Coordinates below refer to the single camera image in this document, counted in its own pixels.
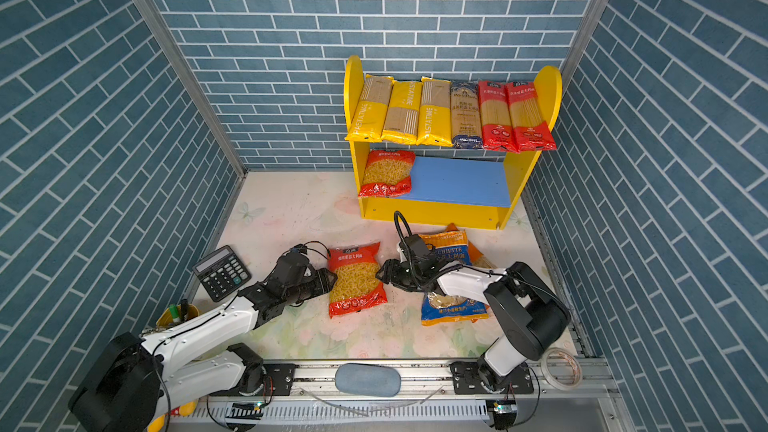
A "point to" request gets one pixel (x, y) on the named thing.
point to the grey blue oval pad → (367, 379)
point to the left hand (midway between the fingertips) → (334, 279)
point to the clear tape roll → (554, 382)
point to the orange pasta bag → (476, 258)
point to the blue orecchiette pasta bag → (450, 248)
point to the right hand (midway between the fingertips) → (378, 275)
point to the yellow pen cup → (165, 318)
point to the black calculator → (221, 273)
